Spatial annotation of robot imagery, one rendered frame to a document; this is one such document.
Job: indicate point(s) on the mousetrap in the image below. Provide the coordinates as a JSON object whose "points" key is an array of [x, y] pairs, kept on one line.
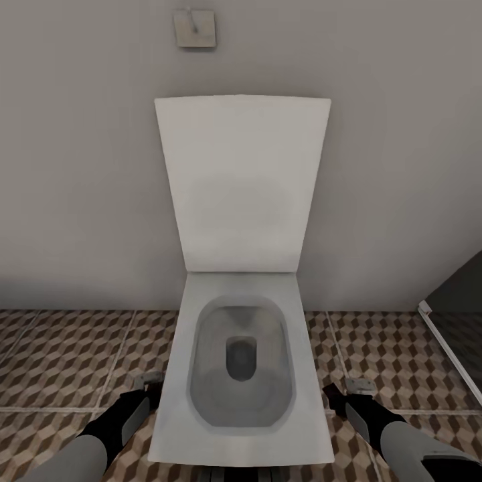
{"points": [[158, 385], [329, 391]]}

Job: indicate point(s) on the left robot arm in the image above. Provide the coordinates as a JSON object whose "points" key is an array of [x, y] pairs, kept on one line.
{"points": [[89, 455]]}

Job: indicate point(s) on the door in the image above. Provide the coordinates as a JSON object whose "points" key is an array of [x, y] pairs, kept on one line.
{"points": [[455, 309]]}

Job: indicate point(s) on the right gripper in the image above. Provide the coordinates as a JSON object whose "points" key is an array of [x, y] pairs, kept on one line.
{"points": [[337, 403]]}

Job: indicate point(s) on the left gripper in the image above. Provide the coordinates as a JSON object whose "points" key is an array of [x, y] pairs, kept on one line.
{"points": [[154, 398]]}

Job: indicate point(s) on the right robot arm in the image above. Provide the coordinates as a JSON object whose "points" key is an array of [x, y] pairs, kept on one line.
{"points": [[412, 455]]}

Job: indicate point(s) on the toilet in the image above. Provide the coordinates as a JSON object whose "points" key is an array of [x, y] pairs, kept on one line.
{"points": [[241, 388]]}

